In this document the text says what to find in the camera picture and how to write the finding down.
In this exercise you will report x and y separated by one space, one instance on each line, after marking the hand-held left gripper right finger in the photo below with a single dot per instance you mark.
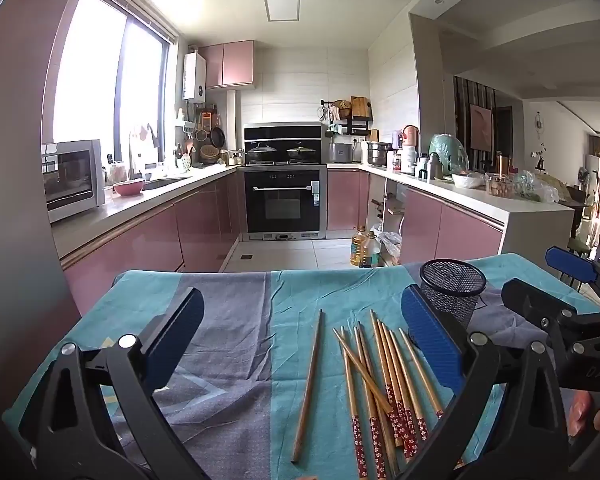
430 340

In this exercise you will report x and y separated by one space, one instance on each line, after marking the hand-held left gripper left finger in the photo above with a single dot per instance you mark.
177 340

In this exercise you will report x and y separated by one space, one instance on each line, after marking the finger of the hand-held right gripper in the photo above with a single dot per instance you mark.
530 300
572 265

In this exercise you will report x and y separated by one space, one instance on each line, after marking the black mesh utensil holder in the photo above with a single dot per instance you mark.
455 300

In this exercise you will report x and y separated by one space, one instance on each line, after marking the bunch of bamboo chopsticks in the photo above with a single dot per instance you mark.
405 420

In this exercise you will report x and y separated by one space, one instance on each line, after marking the plain dark brown chopstick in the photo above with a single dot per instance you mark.
307 387

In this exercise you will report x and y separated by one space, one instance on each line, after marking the person's right hand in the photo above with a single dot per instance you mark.
580 412

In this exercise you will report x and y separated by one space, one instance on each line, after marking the teal and grey tablecloth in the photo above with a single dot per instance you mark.
220 360

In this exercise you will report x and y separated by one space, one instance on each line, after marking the plastic bag on floor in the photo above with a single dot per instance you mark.
391 250

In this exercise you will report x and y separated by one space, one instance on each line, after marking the pink base cabinets by window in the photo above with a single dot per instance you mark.
145 245

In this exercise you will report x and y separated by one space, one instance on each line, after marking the clear jar of nuts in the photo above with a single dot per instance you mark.
497 186

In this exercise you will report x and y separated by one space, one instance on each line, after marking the pink base cabinets by fridge side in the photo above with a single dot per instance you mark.
430 220

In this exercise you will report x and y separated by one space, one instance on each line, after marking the pink bowl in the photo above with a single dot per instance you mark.
128 188

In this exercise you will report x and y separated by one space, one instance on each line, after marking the steel flask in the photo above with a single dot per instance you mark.
434 166

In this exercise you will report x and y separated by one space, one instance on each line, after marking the green appliance under plastic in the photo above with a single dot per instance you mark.
447 152

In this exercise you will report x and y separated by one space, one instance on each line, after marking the built-in black oven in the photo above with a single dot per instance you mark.
280 205

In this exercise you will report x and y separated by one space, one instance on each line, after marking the silver microwave oven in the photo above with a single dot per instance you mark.
72 180

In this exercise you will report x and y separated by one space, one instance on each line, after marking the stainless steel pot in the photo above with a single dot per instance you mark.
379 154

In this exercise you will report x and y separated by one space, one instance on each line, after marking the red thermos jug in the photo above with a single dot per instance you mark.
411 137

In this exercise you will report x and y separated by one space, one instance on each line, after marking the black wok with lid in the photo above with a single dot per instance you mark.
262 152

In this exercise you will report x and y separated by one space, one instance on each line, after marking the hanging frying pan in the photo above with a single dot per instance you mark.
218 137

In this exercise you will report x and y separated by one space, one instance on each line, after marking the silver rice cooker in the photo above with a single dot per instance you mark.
341 152

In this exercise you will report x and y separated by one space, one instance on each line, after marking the dark pot with lid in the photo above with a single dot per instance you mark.
301 153

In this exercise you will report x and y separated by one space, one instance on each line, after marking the black range hood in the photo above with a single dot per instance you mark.
282 132

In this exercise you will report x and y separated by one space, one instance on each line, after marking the kitchen window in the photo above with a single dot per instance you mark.
90 75

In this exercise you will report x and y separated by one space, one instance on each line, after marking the ceiling light panel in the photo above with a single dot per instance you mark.
281 5

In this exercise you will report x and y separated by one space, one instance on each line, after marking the framed wall painting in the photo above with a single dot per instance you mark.
481 127

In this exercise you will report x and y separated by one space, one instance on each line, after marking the black wall rack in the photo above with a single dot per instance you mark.
352 122

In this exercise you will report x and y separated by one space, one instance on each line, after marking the white wall water heater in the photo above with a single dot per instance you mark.
194 75

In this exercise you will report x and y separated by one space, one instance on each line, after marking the pink wall cabinet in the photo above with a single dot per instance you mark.
230 62

